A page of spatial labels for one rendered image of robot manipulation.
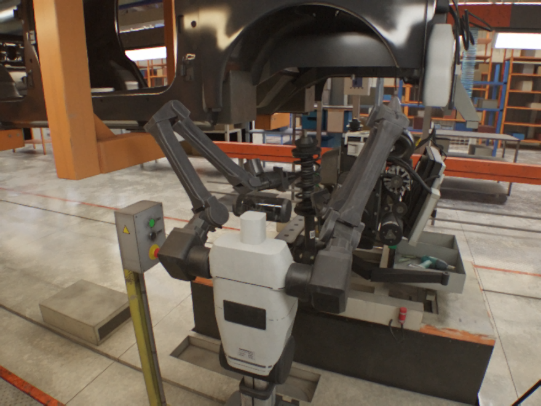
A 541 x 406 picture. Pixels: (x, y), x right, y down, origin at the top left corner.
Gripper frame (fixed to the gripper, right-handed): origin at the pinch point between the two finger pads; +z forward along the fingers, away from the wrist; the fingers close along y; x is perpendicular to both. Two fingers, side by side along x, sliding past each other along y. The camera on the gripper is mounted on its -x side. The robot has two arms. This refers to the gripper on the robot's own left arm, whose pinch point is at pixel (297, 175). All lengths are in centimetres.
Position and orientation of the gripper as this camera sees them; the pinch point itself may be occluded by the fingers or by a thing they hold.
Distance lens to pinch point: 141.9
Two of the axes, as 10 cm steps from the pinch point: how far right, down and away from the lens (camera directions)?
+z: 8.8, -2.4, 4.0
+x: 4.4, 1.7, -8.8
